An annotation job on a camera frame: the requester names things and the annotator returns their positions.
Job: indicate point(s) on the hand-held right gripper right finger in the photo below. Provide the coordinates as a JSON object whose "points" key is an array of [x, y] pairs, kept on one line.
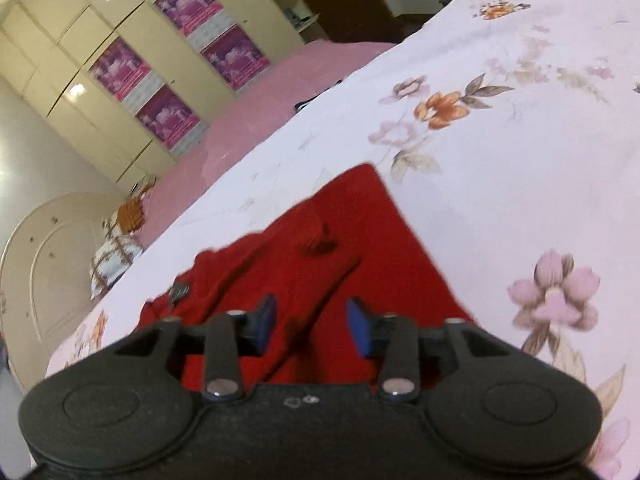
{"points": [[359, 325]]}

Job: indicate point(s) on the black and white striped cloth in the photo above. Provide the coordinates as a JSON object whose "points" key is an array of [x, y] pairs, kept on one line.
{"points": [[307, 102]]}

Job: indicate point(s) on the orange knitted cloth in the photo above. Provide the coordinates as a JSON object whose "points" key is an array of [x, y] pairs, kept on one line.
{"points": [[131, 212]]}

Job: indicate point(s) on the purple wall poster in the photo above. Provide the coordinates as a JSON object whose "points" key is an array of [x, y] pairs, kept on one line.
{"points": [[189, 4], [236, 56], [169, 117], [120, 67]]}

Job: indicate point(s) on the white headboard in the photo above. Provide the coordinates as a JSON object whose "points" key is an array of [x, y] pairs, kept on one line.
{"points": [[40, 280]]}

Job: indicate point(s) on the white floral blanket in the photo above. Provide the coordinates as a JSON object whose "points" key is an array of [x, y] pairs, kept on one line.
{"points": [[475, 160]]}

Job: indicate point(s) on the cream wardrobe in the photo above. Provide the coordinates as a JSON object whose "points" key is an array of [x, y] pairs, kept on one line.
{"points": [[125, 60]]}

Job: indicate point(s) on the red garment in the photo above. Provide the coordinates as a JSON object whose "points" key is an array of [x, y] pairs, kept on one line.
{"points": [[320, 260]]}

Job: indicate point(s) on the white patterned pillow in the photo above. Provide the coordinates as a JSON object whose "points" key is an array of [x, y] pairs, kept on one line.
{"points": [[112, 260]]}

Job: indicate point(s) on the pink bed sheet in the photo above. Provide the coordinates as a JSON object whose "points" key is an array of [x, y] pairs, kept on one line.
{"points": [[260, 125]]}

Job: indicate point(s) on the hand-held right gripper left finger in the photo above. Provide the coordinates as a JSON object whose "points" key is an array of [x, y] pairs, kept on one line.
{"points": [[264, 321]]}

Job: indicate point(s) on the cream open shelf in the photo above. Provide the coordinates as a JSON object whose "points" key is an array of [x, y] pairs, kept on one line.
{"points": [[287, 0]]}

